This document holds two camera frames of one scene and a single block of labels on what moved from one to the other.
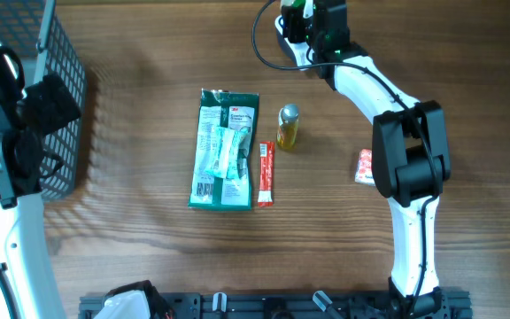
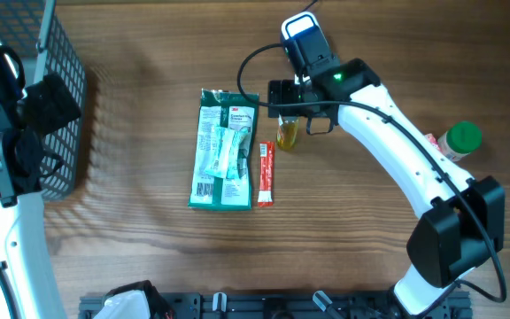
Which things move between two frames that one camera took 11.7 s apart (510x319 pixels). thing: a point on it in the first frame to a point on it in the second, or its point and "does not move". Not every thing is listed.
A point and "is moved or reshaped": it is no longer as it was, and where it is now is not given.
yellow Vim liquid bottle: (288, 127) does not move
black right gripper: (291, 20) to (282, 91)
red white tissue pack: (364, 171) is moved or reshaped
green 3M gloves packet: (224, 151) does not move
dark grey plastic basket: (37, 32) does not move
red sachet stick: (266, 174) does not move
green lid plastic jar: (297, 5) to (459, 140)
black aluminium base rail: (296, 305) does not move
